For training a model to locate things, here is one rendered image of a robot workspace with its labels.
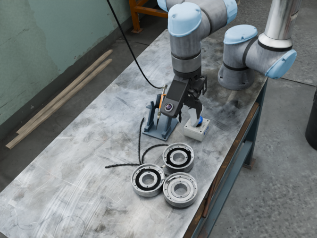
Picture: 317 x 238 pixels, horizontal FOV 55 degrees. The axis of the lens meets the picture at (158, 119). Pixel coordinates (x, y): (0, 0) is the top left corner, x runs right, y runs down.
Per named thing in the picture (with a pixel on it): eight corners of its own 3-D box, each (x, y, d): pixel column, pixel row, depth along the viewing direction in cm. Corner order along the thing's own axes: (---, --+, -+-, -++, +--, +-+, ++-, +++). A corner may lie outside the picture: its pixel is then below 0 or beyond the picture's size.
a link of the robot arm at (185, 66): (193, 63, 71) (162, 55, 75) (193, 78, 74) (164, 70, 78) (206, 46, 75) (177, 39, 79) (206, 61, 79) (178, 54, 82)
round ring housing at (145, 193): (171, 190, 94) (170, 182, 91) (140, 204, 92) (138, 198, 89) (156, 165, 101) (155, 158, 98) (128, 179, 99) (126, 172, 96)
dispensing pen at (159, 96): (149, 130, 108) (158, 84, 104) (155, 127, 112) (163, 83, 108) (155, 131, 108) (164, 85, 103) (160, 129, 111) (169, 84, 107)
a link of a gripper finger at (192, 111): (209, 118, 93) (204, 95, 87) (201, 131, 89) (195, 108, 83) (200, 116, 94) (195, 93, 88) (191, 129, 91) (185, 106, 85)
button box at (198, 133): (202, 142, 106) (202, 132, 103) (184, 135, 109) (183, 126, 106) (211, 126, 111) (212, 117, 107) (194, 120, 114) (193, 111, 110)
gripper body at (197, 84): (207, 92, 88) (208, 57, 79) (194, 111, 83) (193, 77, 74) (184, 85, 91) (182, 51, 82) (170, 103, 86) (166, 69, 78)
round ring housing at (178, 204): (204, 198, 91) (205, 191, 88) (175, 216, 88) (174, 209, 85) (186, 174, 98) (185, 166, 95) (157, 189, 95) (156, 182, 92)
